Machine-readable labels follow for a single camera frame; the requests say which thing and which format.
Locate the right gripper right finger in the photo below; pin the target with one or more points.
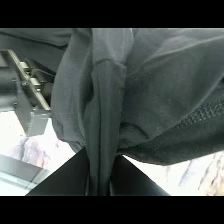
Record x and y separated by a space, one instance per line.
133 181

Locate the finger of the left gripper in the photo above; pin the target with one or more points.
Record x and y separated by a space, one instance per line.
37 124

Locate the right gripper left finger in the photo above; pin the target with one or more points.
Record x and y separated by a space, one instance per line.
66 180

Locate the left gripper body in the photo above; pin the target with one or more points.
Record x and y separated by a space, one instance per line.
20 86

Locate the black garment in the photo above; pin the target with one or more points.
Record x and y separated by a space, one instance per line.
150 93

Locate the silver frame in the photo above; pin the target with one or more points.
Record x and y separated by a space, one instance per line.
16 181

